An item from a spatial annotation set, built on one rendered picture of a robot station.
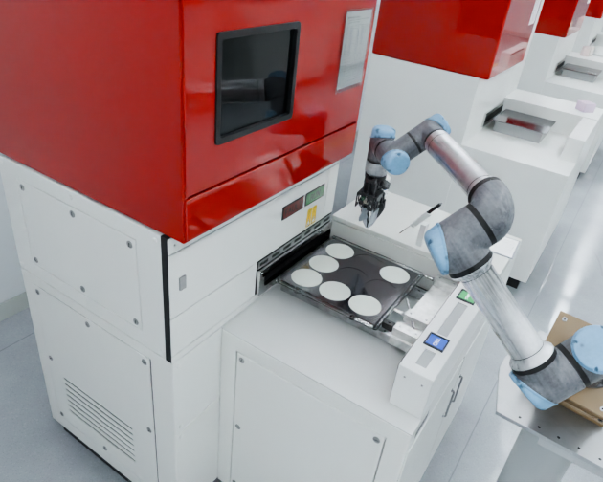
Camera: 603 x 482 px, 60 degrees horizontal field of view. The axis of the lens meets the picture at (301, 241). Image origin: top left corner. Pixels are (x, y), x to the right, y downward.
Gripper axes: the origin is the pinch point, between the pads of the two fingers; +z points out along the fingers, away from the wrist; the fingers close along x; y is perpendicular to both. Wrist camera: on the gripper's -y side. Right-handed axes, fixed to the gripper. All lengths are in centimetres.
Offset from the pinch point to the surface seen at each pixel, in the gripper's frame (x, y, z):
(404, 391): 35, 54, 12
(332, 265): -4.9, 15.2, 11.3
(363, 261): 2.7, 6.3, 11.4
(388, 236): 6.7, -4.4, 5.0
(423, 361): 37, 49, 5
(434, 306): 30.9, 13.5, 13.3
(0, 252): -169, 31, 64
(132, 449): -45, 73, 73
